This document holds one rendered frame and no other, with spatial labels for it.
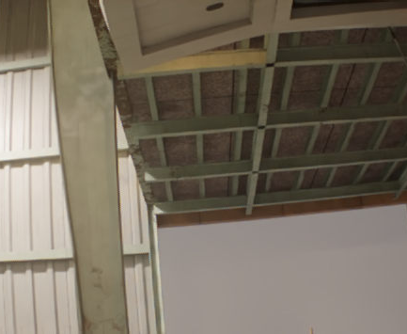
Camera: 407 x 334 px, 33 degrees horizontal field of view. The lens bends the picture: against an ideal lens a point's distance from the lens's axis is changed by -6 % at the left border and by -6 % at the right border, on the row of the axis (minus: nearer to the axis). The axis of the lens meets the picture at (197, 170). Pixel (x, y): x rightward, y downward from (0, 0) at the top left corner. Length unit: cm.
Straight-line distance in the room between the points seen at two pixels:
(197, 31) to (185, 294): 726
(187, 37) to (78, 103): 274
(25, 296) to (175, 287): 236
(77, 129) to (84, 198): 50
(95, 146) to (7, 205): 349
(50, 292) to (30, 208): 100
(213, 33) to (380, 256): 763
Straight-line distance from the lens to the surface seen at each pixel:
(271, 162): 668
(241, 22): 242
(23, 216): 820
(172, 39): 239
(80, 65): 520
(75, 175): 486
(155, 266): 775
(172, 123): 568
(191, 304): 943
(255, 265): 954
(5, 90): 887
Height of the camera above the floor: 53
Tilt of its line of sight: 20 degrees up
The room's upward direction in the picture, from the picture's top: 5 degrees counter-clockwise
